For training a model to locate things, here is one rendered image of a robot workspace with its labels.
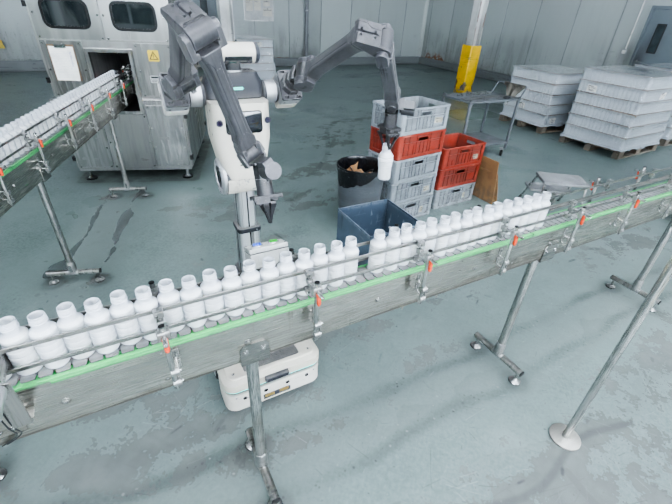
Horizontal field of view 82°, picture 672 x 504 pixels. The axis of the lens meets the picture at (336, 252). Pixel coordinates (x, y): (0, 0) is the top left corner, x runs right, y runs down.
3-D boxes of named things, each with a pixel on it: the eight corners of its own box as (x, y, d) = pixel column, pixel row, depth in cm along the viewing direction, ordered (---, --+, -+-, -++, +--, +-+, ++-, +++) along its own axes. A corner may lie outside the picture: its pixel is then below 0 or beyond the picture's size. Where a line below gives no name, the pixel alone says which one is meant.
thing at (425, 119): (399, 137, 334) (403, 110, 322) (369, 125, 362) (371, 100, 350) (447, 128, 365) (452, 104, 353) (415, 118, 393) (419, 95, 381)
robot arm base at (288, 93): (275, 71, 159) (282, 101, 160) (282, 62, 152) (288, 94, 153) (295, 70, 163) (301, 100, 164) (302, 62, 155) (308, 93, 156)
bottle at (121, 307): (144, 342, 110) (130, 297, 101) (120, 349, 108) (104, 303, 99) (142, 328, 115) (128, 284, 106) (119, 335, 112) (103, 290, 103)
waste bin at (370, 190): (347, 242, 355) (352, 176, 320) (325, 220, 387) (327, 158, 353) (388, 232, 374) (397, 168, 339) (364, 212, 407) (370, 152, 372)
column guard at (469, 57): (461, 94, 999) (472, 46, 939) (451, 91, 1028) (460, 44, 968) (473, 93, 1015) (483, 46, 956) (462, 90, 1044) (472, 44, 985)
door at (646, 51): (653, 118, 868) (706, 7, 754) (609, 108, 941) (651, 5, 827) (656, 118, 872) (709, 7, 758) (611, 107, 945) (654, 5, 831)
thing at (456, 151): (441, 170, 396) (445, 149, 384) (415, 158, 425) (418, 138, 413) (482, 162, 424) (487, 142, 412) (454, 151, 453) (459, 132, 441)
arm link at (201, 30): (187, -22, 94) (152, -4, 91) (224, 27, 97) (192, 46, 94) (185, 71, 136) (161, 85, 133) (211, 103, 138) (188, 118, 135)
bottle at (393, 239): (399, 266, 149) (406, 228, 140) (392, 273, 145) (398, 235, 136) (386, 260, 152) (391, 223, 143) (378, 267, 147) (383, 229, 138)
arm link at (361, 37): (365, 6, 115) (360, 38, 114) (398, 27, 123) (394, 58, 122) (293, 62, 152) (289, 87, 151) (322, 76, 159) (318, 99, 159)
